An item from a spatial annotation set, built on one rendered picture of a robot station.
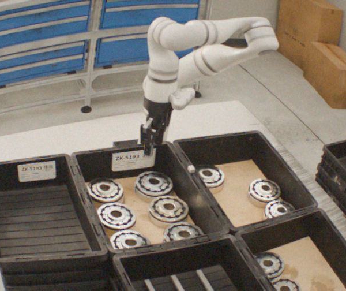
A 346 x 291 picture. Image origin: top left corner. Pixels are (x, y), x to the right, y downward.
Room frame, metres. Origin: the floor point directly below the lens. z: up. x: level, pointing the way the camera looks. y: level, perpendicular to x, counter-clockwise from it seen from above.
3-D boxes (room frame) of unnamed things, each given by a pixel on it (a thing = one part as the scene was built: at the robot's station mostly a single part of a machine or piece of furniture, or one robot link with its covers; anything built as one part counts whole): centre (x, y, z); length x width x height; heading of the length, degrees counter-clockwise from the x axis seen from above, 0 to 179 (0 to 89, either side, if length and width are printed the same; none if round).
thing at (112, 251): (0.99, 0.06, 0.92); 0.40 x 0.30 x 0.02; 26
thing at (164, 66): (1.10, 0.05, 1.27); 0.09 x 0.07 x 0.15; 39
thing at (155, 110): (1.09, 0.05, 1.10); 0.08 x 0.08 x 0.09
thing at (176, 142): (1.12, -0.21, 0.92); 0.40 x 0.30 x 0.02; 26
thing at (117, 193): (1.06, 0.16, 0.86); 0.10 x 0.10 x 0.01
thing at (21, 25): (2.70, 0.96, 0.60); 0.72 x 0.03 x 0.56; 120
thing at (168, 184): (1.12, 0.04, 0.86); 0.10 x 0.10 x 0.01
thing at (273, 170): (1.12, -0.21, 0.87); 0.40 x 0.30 x 0.11; 26
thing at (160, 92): (1.08, 0.03, 1.17); 0.11 x 0.09 x 0.06; 71
